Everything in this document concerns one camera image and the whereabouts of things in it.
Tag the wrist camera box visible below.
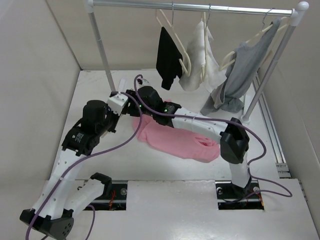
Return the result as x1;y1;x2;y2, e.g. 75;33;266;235
137;78;151;88
106;92;128;116

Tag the black shirt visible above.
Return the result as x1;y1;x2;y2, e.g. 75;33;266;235
156;27;183;91

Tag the metal clothes rack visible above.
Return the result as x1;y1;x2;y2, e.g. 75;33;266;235
84;0;309;121

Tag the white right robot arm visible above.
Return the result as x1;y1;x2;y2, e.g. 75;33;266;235
126;86;252;201

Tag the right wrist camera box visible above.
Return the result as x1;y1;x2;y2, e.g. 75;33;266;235
137;78;151;88

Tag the pink t shirt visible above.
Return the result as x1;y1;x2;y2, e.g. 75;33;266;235
132;115;220;163

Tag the white shirt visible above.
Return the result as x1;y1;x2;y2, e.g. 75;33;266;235
179;21;227;93

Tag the cream hanger with black shirt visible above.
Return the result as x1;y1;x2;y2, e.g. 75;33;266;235
155;1;192;77

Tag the grey tank top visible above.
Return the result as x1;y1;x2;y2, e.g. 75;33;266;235
200;18;282;116

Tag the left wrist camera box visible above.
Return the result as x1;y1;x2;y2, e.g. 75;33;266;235
106;92;128;116

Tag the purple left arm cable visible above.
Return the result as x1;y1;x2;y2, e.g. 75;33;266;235
24;92;144;240

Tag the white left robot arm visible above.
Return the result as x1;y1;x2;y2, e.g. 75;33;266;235
19;93;143;240

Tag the cream hanger with white shirt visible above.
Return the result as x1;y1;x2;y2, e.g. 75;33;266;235
201;12;208;81

